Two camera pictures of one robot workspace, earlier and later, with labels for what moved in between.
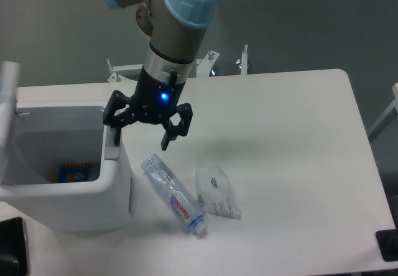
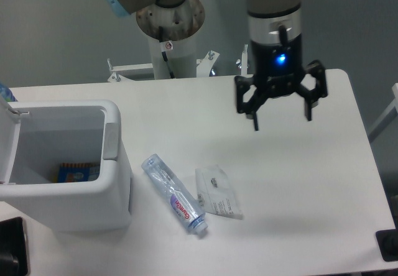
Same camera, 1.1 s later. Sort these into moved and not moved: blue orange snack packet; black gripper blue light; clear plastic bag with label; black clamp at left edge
Moved: black gripper blue light
Not moved: blue orange snack packet; black clamp at left edge; clear plastic bag with label
